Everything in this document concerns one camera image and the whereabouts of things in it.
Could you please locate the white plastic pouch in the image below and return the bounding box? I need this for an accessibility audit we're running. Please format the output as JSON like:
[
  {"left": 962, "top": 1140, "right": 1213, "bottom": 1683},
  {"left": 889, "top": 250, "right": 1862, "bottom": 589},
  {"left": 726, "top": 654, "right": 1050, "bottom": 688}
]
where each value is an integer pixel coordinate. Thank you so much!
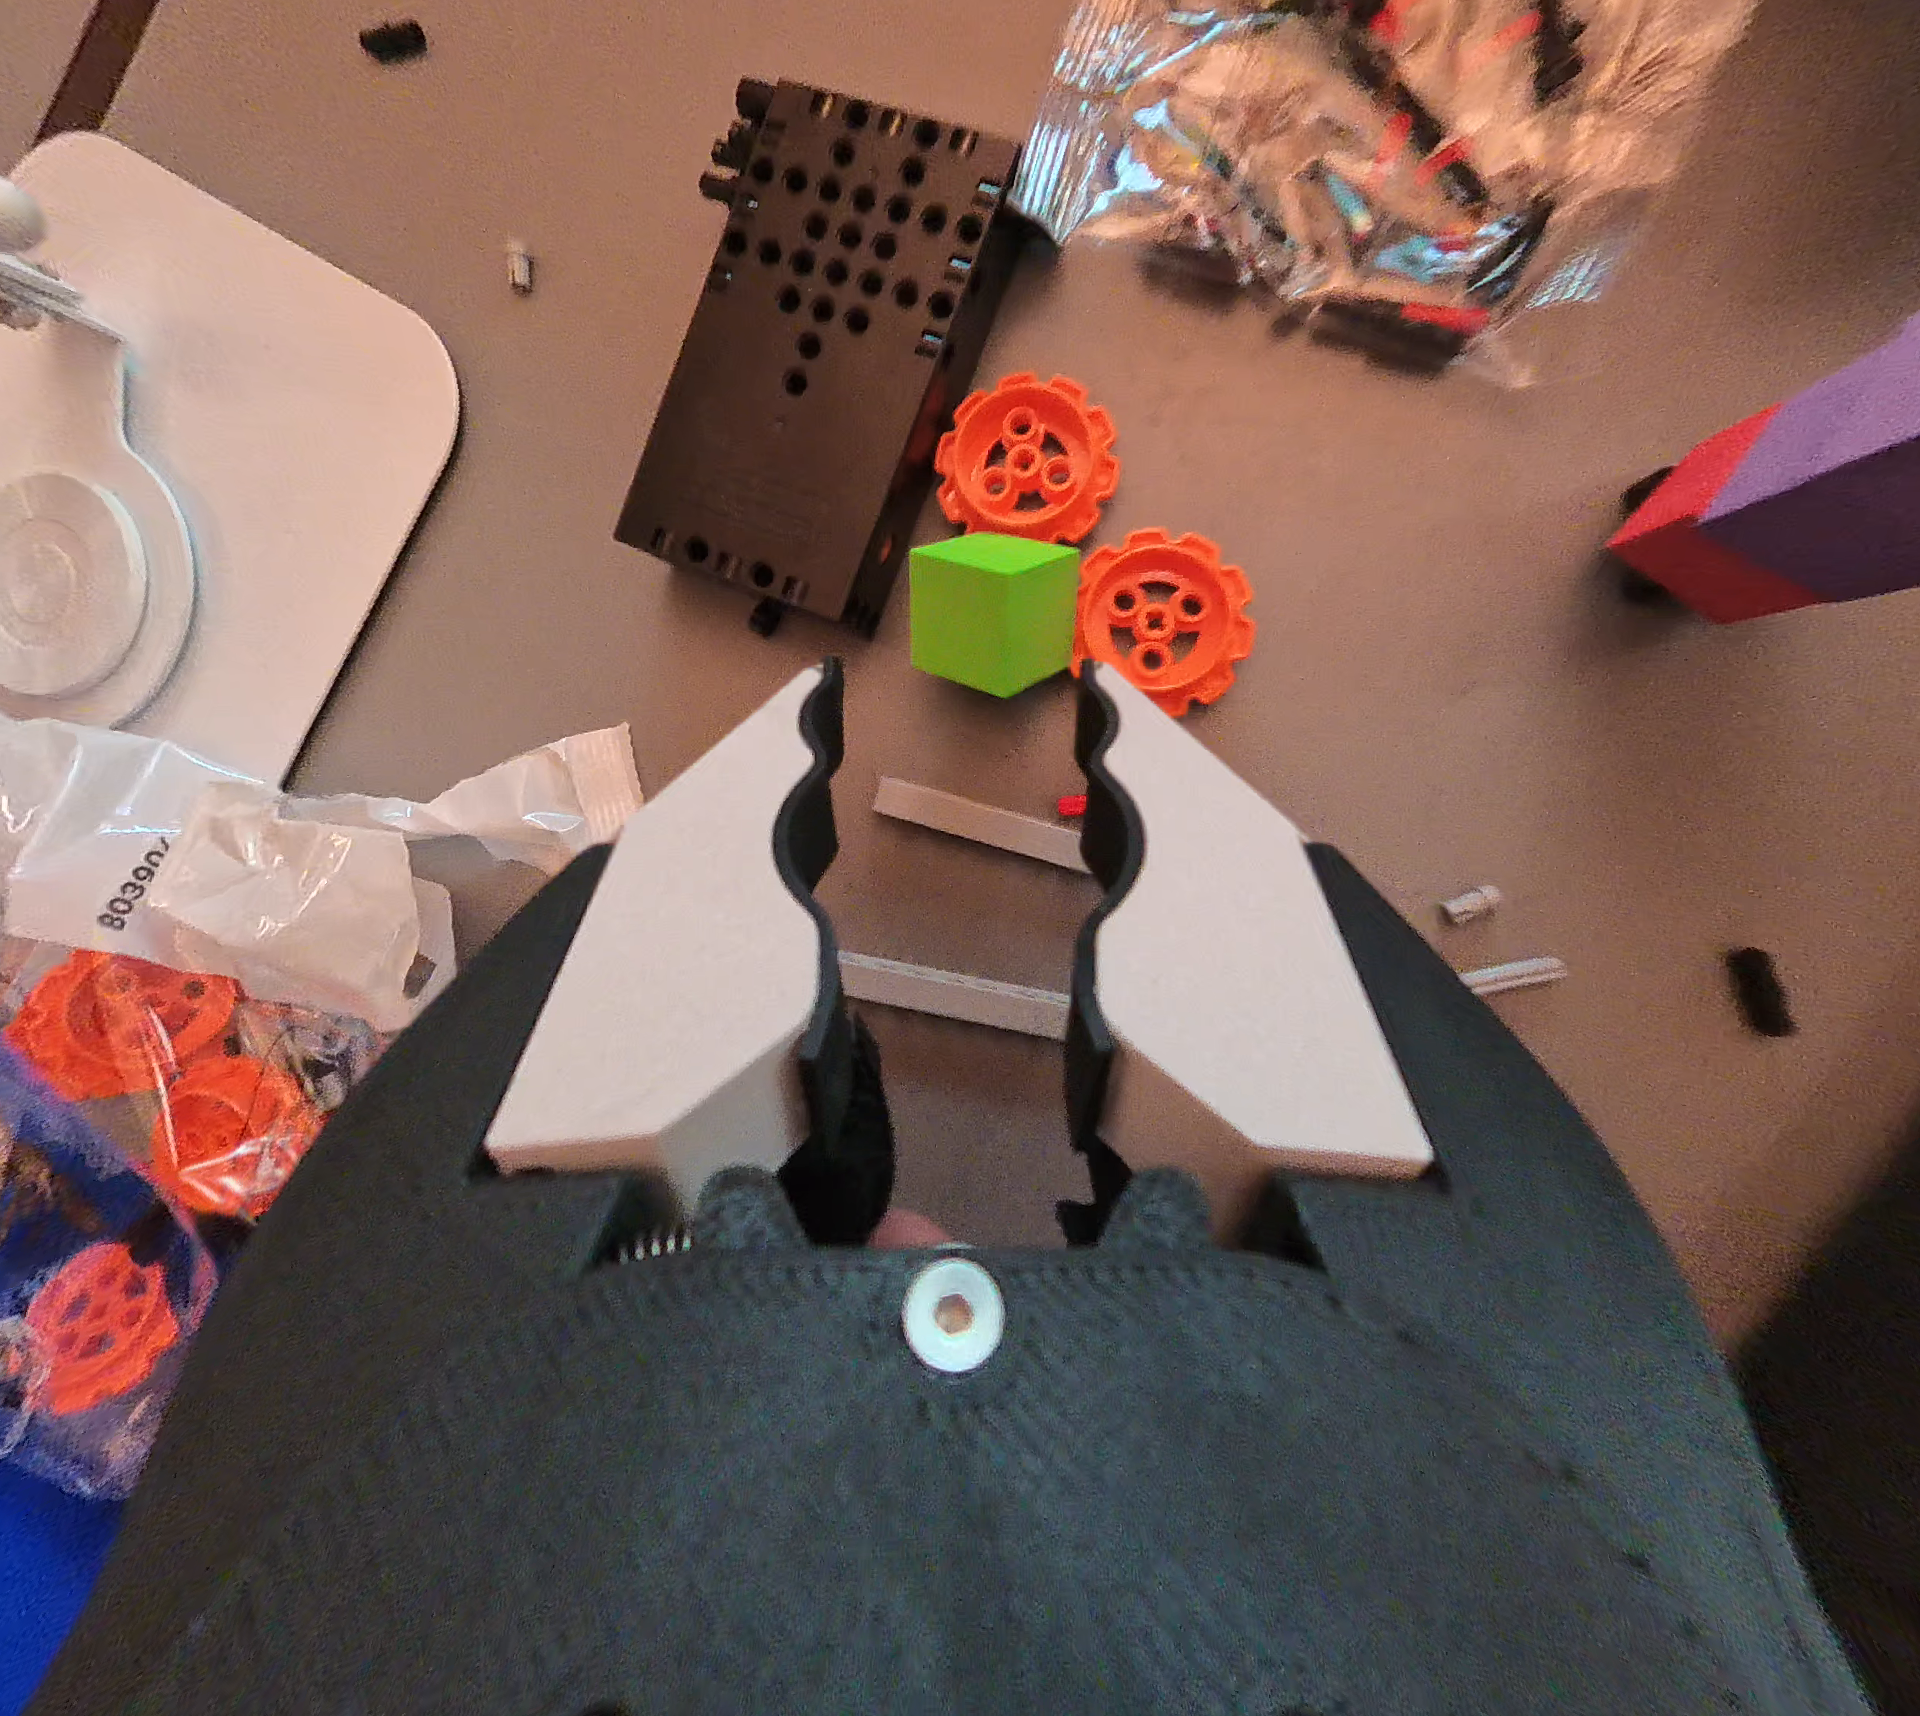
[{"left": 0, "top": 718, "right": 648, "bottom": 1014}]

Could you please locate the orange gear stack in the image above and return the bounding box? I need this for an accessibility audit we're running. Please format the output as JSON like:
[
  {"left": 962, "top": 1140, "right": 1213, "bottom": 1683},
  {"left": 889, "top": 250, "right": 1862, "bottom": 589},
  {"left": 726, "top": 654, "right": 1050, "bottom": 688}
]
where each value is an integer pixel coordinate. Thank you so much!
[{"left": 935, "top": 371, "right": 1122, "bottom": 533}]

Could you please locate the black perforated control box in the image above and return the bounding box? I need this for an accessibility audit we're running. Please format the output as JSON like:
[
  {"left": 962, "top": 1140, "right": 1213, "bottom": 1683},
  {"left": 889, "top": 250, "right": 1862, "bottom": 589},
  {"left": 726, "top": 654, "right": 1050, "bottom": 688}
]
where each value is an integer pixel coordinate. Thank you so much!
[{"left": 614, "top": 77, "right": 1040, "bottom": 638}]

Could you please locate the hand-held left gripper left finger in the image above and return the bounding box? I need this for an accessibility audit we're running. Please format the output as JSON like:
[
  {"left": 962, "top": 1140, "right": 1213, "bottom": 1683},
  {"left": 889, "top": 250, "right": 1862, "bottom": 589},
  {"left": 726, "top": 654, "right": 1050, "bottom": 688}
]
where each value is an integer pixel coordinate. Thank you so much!
[{"left": 483, "top": 657, "right": 851, "bottom": 1207}]

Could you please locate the dark perforated panel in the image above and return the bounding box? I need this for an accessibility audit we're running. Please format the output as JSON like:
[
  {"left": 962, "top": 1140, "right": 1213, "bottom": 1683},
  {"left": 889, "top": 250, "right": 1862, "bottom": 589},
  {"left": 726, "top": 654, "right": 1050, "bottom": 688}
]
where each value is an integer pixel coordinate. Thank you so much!
[{"left": 1724, "top": 1145, "right": 1920, "bottom": 1716}]

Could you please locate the purple foam cube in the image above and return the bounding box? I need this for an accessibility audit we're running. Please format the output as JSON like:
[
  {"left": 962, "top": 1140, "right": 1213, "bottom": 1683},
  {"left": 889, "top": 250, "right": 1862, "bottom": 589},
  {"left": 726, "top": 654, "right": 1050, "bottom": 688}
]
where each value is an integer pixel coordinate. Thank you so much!
[{"left": 1694, "top": 311, "right": 1920, "bottom": 616}]

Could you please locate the red foam cube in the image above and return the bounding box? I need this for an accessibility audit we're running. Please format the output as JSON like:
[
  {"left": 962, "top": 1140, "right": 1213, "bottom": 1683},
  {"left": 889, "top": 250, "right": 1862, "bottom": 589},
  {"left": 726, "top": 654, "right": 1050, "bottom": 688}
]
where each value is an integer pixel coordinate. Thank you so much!
[{"left": 1604, "top": 402, "right": 1790, "bottom": 625}]

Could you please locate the orange gear wheel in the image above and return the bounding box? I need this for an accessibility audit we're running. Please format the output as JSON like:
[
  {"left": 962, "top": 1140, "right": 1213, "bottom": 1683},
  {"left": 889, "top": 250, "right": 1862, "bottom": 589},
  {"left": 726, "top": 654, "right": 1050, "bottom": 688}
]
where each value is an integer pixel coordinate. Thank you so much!
[{"left": 1069, "top": 528, "right": 1257, "bottom": 716}]

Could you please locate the clear bag of orange gears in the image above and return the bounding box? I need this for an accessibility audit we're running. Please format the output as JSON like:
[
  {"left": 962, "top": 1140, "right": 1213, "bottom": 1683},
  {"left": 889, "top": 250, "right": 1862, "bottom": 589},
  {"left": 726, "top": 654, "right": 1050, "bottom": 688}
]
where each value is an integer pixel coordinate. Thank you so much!
[{"left": 0, "top": 941, "right": 378, "bottom": 1507}]

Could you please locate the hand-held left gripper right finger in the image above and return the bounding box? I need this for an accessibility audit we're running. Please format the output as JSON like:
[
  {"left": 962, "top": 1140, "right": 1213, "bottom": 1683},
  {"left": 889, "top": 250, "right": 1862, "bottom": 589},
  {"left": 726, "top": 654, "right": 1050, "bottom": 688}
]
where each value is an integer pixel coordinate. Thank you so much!
[{"left": 1065, "top": 662, "right": 1439, "bottom": 1182}]

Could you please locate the small clear bag of parts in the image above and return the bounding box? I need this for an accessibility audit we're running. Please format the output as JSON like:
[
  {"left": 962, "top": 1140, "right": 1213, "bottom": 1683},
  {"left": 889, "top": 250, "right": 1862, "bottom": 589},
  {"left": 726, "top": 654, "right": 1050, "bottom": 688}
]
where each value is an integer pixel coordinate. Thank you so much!
[{"left": 1017, "top": 0, "right": 1851, "bottom": 389}]

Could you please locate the grey plastic beam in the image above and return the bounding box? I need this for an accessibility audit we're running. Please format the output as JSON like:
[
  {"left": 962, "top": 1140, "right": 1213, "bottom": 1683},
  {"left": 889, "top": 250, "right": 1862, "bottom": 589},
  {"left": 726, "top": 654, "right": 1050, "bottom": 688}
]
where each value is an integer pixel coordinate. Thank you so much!
[
  {"left": 837, "top": 950, "right": 1074, "bottom": 1040},
  {"left": 873, "top": 778, "right": 1095, "bottom": 874}
]

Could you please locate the green foam cube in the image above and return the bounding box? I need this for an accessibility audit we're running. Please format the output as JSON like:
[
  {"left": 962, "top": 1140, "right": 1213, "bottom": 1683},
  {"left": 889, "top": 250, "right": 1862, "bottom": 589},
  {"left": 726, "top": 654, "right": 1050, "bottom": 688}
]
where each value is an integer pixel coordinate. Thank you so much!
[{"left": 906, "top": 530, "right": 1082, "bottom": 700}]

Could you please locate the white metal stand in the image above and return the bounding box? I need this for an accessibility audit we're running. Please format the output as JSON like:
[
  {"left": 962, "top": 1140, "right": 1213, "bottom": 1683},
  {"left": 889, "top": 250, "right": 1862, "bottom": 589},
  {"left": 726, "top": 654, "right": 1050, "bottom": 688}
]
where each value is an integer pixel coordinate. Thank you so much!
[{"left": 0, "top": 127, "right": 462, "bottom": 792}]

